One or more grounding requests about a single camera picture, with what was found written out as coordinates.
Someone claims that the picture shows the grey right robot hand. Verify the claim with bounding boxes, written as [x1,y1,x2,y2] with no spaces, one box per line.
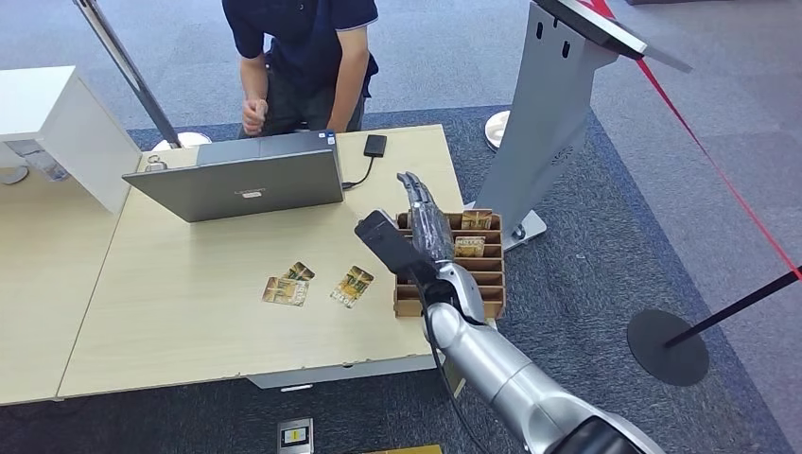
[395,171,457,267]

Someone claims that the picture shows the person's right hand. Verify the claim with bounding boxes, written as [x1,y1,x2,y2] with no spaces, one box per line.
[241,97,270,138]

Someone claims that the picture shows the gold hotel key card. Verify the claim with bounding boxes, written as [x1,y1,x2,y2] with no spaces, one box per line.
[282,261,317,283]
[461,209,495,231]
[454,236,487,259]
[329,265,375,310]
[261,276,311,308]

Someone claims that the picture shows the person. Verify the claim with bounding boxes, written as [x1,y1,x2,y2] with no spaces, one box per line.
[221,0,381,140]

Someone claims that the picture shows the wooden card holder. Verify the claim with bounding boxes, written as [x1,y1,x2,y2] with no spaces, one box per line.
[392,209,507,320]

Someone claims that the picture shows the silver stanchion base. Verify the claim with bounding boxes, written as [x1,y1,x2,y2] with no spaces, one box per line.
[151,131,214,152]

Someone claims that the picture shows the grey laptop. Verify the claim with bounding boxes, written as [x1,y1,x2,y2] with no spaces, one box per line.
[121,130,346,224]

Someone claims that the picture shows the round white floor base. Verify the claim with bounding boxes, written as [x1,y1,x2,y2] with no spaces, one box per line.
[483,111,513,152]

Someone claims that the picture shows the silver stanchion pole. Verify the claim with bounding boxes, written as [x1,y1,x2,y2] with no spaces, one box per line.
[72,0,184,150]

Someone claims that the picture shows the grey kiosk stand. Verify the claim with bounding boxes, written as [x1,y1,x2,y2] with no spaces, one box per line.
[463,2,620,253]

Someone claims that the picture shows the grey desk drawer unit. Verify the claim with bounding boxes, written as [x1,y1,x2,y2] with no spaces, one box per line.
[245,354,440,392]

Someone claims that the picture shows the white cabinet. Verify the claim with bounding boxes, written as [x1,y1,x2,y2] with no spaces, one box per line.
[0,64,144,215]

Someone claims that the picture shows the grey floor socket box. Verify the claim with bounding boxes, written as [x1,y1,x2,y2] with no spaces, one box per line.
[276,417,316,454]

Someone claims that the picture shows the kiosk screen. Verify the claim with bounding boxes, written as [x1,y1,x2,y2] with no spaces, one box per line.
[531,0,694,75]

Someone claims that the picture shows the black round stanchion base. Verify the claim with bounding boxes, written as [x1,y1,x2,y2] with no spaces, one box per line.
[627,309,712,389]

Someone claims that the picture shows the red barrier belt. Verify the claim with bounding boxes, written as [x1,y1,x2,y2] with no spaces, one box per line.
[585,0,802,282]

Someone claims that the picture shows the black stanchion pole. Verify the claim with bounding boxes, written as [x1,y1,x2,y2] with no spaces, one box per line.
[662,265,802,351]

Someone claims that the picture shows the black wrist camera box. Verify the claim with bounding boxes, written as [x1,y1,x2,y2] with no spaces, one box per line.
[354,209,441,287]

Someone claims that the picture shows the black drive cable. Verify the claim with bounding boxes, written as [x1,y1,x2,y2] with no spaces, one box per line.
[341,155,375,191]

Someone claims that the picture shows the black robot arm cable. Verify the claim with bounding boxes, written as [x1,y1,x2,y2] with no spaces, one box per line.
[410,269,491,454]

